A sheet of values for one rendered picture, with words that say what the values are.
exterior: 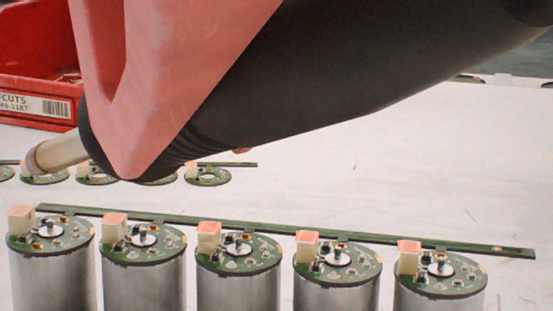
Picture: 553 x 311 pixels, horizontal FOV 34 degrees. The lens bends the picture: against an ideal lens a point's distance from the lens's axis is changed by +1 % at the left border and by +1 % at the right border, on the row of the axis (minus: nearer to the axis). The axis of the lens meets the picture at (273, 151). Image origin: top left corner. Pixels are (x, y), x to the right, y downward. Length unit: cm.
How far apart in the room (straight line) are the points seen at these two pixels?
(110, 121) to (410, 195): 32
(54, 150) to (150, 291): 6
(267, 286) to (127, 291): 4
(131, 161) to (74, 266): 12
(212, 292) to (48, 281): 5
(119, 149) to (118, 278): 11
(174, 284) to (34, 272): 4
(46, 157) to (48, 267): 5
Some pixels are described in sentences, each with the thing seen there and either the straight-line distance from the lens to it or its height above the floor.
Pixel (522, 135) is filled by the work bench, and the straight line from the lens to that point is 56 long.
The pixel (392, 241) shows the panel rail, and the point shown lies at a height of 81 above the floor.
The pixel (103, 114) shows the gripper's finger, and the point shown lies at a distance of 16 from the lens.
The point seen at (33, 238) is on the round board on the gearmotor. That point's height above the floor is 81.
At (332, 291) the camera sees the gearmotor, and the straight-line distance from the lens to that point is 24.
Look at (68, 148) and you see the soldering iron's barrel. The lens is 21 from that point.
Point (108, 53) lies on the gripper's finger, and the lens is 15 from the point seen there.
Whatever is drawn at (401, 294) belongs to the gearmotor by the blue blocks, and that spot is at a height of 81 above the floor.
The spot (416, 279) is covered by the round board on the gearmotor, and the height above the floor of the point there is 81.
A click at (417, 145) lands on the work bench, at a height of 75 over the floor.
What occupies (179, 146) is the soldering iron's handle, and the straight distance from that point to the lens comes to 15.
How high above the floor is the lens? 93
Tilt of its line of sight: 20 degrees down
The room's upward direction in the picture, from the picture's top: 1 degrees clockwise
